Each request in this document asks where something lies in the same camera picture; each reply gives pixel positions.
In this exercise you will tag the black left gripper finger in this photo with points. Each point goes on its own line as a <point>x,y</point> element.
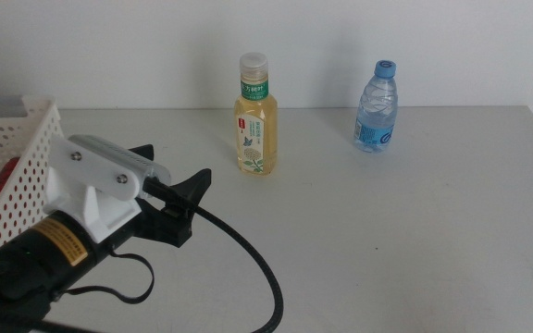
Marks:
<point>146,151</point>
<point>199,185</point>

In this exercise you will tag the yellow tea bottle green label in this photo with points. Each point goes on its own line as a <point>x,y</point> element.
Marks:
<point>255,134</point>

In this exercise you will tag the clear water bottle blue cap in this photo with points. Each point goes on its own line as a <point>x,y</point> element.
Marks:
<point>375,120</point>

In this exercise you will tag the white perforated plastic basket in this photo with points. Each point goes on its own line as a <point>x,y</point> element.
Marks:
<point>40,105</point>

